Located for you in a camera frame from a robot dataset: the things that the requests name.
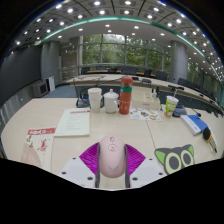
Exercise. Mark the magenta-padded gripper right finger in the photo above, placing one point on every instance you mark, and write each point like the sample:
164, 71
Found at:
136, 159

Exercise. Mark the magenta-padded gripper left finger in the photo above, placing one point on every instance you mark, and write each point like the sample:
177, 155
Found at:
87, 158

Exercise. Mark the pink computer mouse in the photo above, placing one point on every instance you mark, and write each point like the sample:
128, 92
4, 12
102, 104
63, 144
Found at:
112, 156

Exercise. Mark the cat-face mouse pad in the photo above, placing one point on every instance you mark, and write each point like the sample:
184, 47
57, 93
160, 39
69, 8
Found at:
175, 160

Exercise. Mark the cream printed booklet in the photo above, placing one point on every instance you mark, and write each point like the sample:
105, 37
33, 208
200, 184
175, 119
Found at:
73, 121

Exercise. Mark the colourful sticker sheet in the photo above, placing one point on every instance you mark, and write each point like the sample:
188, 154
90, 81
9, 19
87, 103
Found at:
145, 114

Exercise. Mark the red and white leaflet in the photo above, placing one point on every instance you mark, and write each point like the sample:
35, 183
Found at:
38, 146

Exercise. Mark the dark desk conference unit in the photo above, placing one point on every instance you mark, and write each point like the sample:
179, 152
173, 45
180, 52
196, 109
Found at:
81, 101
181, 110

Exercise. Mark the beige cardboard box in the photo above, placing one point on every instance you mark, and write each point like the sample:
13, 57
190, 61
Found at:
143, 100

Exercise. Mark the white lidded mug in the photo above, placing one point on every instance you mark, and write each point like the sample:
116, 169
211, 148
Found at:
110, 101

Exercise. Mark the red drink bottle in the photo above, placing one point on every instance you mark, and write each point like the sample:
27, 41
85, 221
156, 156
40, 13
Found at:
125, 98

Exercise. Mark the green printed paper cup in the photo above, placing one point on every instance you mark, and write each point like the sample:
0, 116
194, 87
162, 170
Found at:
171, 106

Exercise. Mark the blue and white book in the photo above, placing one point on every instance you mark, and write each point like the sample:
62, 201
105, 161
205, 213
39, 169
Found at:
195, 124

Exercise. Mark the black handheld microphone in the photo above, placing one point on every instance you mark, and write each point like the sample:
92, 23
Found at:
209, 136

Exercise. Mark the dark office chairs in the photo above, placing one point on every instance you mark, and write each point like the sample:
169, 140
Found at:
129, 70

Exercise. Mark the ceiling lights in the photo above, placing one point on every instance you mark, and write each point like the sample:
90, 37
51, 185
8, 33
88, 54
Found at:
96, 3

